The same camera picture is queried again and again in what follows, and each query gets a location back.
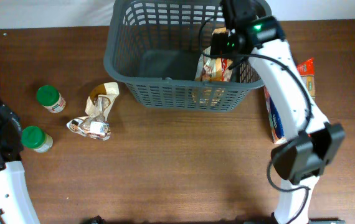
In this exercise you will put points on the tan orange snack bag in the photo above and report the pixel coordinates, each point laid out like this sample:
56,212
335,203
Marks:
211,70

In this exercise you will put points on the green lid jar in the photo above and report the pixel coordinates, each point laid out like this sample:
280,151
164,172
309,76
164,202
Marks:
36,139
50,98

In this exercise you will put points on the beige snack bag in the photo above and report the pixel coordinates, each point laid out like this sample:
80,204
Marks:
95,124

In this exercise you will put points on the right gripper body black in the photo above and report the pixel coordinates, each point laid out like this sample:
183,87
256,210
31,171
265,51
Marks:
221,42

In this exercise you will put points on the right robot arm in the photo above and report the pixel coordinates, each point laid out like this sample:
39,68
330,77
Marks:
312,141

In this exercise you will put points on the orange pasta packet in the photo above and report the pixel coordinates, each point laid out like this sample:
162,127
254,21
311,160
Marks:
307,73

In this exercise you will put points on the blue white carton box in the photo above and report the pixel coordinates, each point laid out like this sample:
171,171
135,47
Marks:
274,120

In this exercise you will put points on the grey plastic shopping basket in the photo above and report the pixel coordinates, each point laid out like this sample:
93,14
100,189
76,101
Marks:
153,47

